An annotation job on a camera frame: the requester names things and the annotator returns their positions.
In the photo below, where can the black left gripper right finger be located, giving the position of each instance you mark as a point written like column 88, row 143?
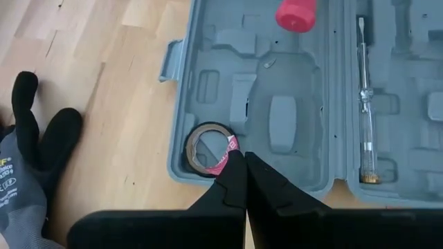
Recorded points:
column 270, row 190

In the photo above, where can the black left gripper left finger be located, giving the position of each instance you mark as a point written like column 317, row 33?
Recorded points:
column 232, row 190

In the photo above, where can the clear tester screwdriver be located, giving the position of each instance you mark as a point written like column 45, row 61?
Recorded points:
column 367, row 121

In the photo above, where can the grey black glove white print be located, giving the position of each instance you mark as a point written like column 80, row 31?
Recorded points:
column 24, row 180

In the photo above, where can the black tape roll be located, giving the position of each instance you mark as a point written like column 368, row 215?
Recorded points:
column 189, row 148

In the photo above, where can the grey plastic tool case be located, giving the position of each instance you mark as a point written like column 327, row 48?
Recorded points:
column 294, row 86

